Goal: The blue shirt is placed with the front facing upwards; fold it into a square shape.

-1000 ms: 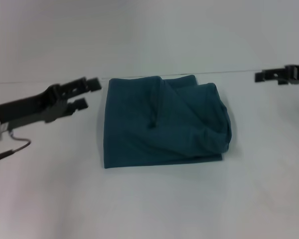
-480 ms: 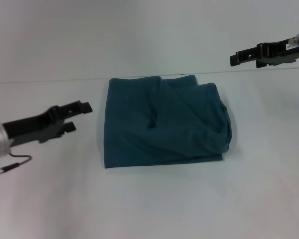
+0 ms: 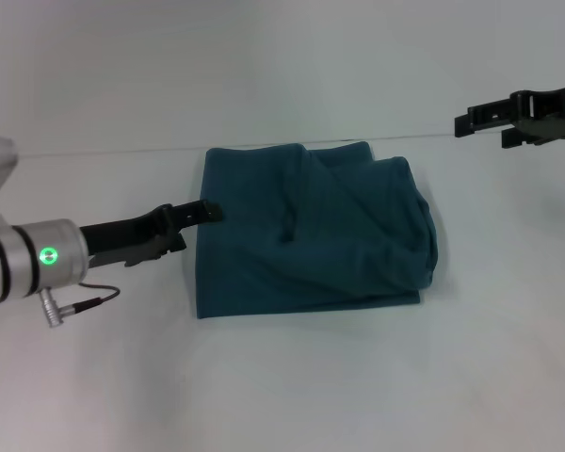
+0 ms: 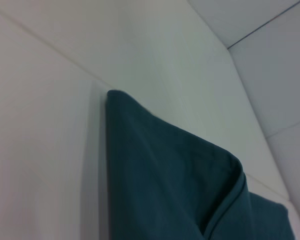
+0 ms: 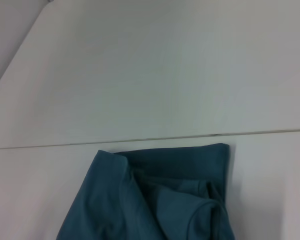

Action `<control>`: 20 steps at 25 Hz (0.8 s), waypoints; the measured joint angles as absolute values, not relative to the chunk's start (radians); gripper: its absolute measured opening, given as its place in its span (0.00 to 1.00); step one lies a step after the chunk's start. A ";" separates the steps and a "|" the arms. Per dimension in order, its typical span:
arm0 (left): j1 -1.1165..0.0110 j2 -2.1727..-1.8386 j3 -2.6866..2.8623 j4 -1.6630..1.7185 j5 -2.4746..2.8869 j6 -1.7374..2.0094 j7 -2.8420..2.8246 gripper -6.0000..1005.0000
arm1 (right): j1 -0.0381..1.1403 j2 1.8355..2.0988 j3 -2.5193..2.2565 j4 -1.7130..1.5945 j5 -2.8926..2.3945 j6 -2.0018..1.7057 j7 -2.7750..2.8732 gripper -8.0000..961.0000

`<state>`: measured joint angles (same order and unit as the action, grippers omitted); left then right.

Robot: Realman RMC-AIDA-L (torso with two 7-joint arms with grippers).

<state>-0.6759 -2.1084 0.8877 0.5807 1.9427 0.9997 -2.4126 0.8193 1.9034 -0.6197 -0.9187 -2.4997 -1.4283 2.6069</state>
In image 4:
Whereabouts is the teal blue FREE t-shirt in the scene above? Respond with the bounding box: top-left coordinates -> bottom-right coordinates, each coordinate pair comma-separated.
106,89 -> 297,240

